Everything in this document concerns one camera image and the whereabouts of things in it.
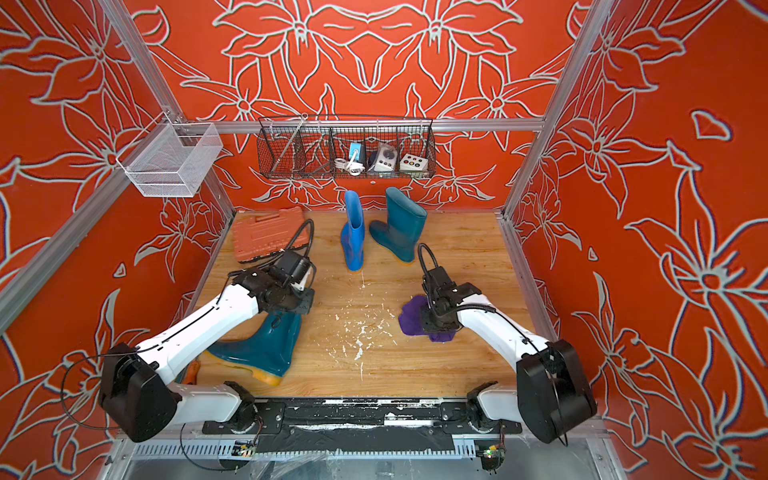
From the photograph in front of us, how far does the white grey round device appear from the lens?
0.92m

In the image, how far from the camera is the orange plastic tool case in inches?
41.3

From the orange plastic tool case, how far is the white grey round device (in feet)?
1.25
